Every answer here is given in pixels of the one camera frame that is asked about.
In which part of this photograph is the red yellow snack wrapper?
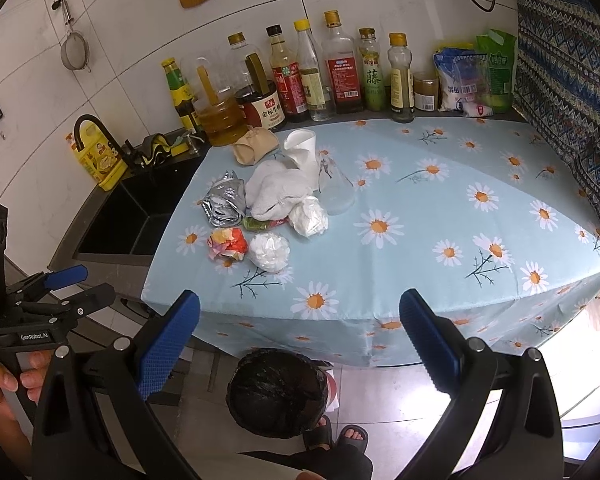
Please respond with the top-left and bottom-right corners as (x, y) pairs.
(207, 226), (248, 261)

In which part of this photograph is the white paper cup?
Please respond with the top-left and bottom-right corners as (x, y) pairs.
(283, 128), (320, 191)

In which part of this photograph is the person's sandaled foot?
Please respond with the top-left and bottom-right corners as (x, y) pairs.
(302, 415), (368, 454)

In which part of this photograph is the white vinegar bottle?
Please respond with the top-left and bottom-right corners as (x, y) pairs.
(294, 18), (335, 122)

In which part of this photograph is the large cooking oil jug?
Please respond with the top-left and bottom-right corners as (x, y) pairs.
(194, 56), (248, 146)

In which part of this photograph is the black sink faucet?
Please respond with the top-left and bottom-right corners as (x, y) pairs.
(73, 114), (144, 169)

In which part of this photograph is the small brown jar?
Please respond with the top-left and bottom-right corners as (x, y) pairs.
(414, 74), (439, 112)

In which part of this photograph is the green label sauce bottle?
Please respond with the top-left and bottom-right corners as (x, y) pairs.
(161, 58), (201, 133)

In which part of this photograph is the red label clear bottle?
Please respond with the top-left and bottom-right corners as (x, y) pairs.
(323, 10), (363, 114)

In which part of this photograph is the blue daisy tablecloth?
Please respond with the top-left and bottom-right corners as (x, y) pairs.
(142, 117), (600, 367)

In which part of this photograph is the green pepper oil bottle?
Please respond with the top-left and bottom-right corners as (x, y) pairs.
(358, 27), (386, 112)

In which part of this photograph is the silver foil bag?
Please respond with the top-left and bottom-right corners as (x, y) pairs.
(201, 171), (247, 228)

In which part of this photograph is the dark soy sauce jug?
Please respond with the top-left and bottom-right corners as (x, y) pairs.
(227, 32), (286, 131)

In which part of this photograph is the hanging metal strainer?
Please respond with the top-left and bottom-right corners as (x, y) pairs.
(60, 0), (90, 72)

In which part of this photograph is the black kitchen sink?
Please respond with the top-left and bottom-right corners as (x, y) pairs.
(50, 153), (204, 270)

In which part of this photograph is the green seasoning bag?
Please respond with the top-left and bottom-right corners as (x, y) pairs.
(476, 28), (517, 114)

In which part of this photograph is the brown paper cup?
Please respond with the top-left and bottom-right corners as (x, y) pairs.
(232, 127), (279, 166)

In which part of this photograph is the white cloth rag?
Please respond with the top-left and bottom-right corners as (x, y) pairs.
(245, 160), (313, 221)

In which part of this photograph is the yellow dish soap bottle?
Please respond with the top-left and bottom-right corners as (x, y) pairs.
(66, 124), (128, 192)

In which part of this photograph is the white paper ball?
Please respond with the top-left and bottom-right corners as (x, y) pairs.
(247, 233), (290, 273)

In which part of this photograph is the small sesame oil bottle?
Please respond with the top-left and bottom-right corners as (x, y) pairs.
(388, 32), (415, 124)

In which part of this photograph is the red label soy bottle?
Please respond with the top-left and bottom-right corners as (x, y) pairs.
(266, 24), (310, 122)

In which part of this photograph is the black lined trash bin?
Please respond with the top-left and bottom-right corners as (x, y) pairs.
(225, 348), (329, 439)

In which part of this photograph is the clear plastic bag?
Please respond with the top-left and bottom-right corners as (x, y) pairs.
(318, 155), (355, 216)

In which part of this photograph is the patterned blue curtain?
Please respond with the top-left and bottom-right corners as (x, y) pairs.
(514, 0), (600, 219)

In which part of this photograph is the black yellow sponge holder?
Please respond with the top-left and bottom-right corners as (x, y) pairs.
(134, 133), (189, 169)

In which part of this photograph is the person's left hand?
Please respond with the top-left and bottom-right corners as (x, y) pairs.
(0, 350), (53, 422)

